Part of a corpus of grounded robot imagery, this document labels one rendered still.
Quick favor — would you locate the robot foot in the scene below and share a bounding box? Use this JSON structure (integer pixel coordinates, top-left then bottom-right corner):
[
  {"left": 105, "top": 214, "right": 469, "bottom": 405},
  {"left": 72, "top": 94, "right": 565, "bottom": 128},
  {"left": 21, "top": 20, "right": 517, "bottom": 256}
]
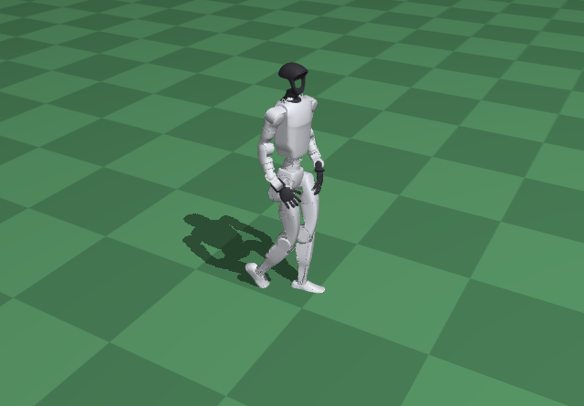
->
[
  {"left": 245, "top": 263, "right": 270, "bottom": 288},
  {"left": 291, "top": 279, "right": 326, "bottom": 293}
]

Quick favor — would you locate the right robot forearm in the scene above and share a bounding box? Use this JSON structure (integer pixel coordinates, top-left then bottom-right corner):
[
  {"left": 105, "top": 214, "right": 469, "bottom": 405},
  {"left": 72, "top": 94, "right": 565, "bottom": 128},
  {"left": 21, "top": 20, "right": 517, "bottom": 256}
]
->
[{"left": 257, "top": 144, "right": 283, "bottom": 190}]

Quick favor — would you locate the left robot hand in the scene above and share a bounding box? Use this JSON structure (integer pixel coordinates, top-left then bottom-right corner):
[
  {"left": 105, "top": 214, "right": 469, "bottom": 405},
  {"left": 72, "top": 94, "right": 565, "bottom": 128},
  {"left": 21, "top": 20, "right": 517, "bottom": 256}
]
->
[{"left": 313, "top": 161, "right": 325, "bottom": 195}]

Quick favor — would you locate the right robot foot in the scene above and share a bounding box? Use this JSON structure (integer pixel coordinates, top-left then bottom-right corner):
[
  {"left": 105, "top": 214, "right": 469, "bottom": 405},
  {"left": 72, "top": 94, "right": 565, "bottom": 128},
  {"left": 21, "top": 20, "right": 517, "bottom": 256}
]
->
[{"left": 245, "top": 263, "right": 270, "bottom": 288}]

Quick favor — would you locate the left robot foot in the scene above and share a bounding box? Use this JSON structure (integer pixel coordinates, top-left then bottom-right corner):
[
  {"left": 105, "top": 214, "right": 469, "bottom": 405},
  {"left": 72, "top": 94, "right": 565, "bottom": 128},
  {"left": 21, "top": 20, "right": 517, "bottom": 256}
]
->
[{"left": 291, "top": 279, "right": 326, "bottom": 293}]

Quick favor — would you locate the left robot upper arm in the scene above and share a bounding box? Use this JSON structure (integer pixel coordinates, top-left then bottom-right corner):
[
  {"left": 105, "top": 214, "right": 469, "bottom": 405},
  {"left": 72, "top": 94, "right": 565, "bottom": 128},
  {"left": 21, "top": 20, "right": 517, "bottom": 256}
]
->
[{"left": 304, "top": 95, "right": 318, "bottom": 138}]

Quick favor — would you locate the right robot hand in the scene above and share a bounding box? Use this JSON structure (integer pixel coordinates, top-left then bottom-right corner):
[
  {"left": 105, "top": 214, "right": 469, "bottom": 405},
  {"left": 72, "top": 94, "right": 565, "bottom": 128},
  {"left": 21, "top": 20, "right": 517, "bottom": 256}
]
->
[{"left": 270, "top": 178, "right": 301, "bottom": 210}]

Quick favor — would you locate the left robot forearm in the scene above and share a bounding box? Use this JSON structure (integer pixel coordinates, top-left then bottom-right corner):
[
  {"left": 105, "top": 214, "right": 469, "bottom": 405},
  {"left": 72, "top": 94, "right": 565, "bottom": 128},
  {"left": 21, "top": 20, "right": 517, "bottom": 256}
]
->
[{"left": 308, "top": 135, "right": 325, "bottom": 169}]

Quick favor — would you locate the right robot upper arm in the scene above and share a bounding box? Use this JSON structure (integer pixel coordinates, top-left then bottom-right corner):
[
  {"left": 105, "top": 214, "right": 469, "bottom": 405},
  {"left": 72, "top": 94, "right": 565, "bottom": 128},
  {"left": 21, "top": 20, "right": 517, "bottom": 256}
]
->
[{"left": 257, "top": 106, "right": 287, "bottom": 156}]

